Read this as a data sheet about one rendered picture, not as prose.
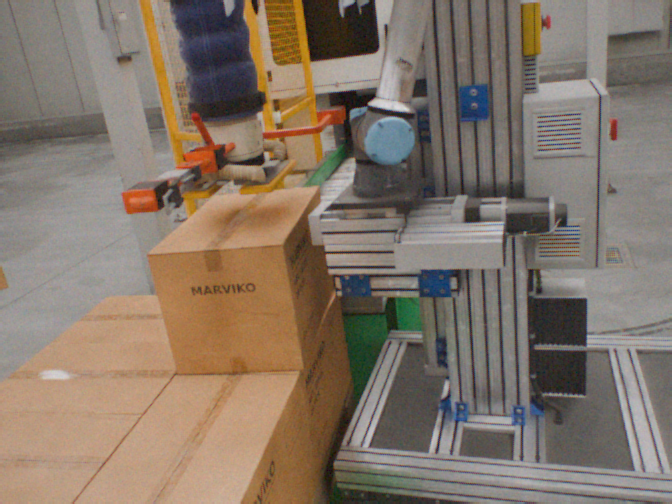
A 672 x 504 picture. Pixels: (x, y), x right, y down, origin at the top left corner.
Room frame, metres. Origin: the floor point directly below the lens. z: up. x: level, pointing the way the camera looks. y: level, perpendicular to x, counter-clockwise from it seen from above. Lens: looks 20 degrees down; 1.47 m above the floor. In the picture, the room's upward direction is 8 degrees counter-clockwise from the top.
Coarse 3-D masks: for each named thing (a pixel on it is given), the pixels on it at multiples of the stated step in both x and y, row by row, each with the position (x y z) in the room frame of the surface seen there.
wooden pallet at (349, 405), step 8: (352, 384) 2.12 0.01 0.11; (352, 392) 2.10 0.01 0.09; (344, 400) 1.97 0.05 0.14; (352, 400) 2.08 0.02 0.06; (344, 408) 1.99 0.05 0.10; (352, 408) 2.06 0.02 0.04; (344, 416) 1.99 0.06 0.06; (352, 416) 2.05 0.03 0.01; (336, 424) 1.83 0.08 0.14; (344, 424) 1.99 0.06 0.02; (336, 432) 1.80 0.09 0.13; (344, 432) 1.94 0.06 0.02; (336, 440) 1.90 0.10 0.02; (336, 448) 1.85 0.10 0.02; (328, 456) 1.68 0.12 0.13; (328, 464) 1.77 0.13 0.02; (328, 472) 1.73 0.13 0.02; (320, 480) 1.56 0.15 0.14; (328, 480) 1.69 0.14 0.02; (320, 488) 1.55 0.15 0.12; (328, 488) 1.65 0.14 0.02; (320, 496) 1.54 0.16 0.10; (328, 496) 1.61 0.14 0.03
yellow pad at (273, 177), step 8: (272, 160) 1.92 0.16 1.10; (288, 160) 1.99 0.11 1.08; (264, 168) 1.80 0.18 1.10; (280, 168) 1.89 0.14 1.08; (288, 168) 1.91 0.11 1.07; (272, 176) 1.79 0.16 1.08; (280, 176) 1.80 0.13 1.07; (248, 184) 1.73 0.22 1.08; (256, 184) 1.73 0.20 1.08; (264, 184) 1.72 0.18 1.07; (272, 184) 1.71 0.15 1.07; (240, 192) 1.71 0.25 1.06; (248, 192) 1.70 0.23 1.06; (256, 192) 1.70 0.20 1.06; (264, 192) 1.70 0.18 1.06
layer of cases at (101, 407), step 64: (128, 320) 2.09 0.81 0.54; (0, 384) 1.73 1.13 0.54; (64, 384) 1.67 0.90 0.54; (128, 384) 1.62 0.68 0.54; (192, 384) 1.57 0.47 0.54; (256, 384) 1.52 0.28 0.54; (320, 384) 1.72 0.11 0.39; (0, 448) 1.38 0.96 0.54; (64, 448) 1.34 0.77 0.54; (128, 448) 1.30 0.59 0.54; (192, 448) 1.26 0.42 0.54; (256, 448) 1.23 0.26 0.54; (320, 448) 1.62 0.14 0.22
